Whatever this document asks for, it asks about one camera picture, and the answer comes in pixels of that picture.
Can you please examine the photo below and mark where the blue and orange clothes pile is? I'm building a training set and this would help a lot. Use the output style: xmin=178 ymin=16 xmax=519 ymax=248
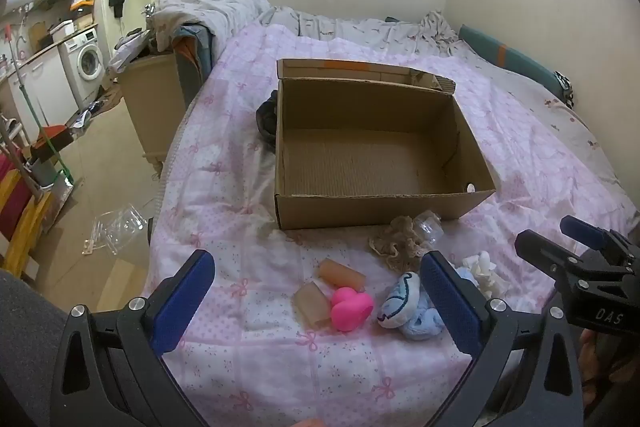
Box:
xmin=172 ymin=24 xmax=221 ymax=108

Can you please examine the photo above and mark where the white washing machine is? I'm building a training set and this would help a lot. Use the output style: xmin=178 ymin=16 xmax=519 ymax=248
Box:
xmin=57 ymin=28 xmax=108 ymax=108

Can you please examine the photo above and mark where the peach cylinder sponge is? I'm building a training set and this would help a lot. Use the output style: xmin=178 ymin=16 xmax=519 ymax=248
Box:
xmin=318 ymin=258 xmax=367 ymax=294

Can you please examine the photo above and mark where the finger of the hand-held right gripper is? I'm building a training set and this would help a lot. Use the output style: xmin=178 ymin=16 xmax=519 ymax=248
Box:
xmin=515 ymin=229 xmax=586 ymax=293
xmin=559 ymin=214 xmax=626 ymax=258

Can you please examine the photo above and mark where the grey-white patterned duvet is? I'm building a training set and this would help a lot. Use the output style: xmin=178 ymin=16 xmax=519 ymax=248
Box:
xmin=150 ymin=0 xmax=463 ymax=58

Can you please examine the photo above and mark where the beige bedside cabinet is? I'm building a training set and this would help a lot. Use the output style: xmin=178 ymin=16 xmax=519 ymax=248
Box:
xmin=116 ymin=52 xmax=188 ymax=170

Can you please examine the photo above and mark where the beige lace cloth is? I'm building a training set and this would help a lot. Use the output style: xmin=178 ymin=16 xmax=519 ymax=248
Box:
xmin=369 ymin=215 xmax=433 ymax=273

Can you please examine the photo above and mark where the clear plastic packaging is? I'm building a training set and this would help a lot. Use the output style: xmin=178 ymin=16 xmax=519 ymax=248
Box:
xmin=82 ymin=204 xmax=148 ymax=256

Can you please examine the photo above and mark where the dark grey cloth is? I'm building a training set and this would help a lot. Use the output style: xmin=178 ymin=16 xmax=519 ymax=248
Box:
xmin=255 ymin=90 xmax=279 ymax=152

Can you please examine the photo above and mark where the clear plastic cup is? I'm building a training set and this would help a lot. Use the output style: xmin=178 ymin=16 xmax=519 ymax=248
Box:
xmin=412 ymin=209 xmax=446 ymax=248

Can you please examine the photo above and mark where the red and yellow stand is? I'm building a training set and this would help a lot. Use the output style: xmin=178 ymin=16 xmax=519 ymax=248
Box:
xmin=0 ymin=152 xmax=53 ymax=279

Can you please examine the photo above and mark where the green-handled mop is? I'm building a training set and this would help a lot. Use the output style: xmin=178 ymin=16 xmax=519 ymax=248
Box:
xmin=4 ymin=24 xmax=75 ymax=188

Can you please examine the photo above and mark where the grey clothing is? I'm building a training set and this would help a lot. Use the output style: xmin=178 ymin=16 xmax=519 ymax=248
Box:
xmin=0 ymin=268 xmax=68 ymax=427

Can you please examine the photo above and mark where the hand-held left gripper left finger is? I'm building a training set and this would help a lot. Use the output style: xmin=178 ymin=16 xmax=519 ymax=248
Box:
xmin=50 ymin=249 xmax=217 ymax=427

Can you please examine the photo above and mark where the teal pillow with orange stripe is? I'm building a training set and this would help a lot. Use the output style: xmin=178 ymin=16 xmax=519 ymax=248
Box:
xmin=457 ymin=24 xmax=576 ymax=108

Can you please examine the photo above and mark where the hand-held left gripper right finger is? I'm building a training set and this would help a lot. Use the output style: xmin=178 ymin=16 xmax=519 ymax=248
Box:
xmin=419 ymin=249 xmax=586 ymax=427

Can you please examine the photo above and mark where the brown cardboard box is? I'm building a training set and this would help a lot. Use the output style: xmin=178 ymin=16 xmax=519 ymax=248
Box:
xmin=273 ymin=58 xmax=497 ymax=231

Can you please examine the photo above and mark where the light blue fluffy towel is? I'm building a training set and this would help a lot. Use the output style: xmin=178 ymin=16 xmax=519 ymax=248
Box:
xmin=397 ymin=268 xmax=473 ymax=341

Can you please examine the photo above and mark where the person's right hand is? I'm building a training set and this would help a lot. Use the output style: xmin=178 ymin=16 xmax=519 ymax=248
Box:
xmin=579 ymin=328 xmax=640 ymax=388

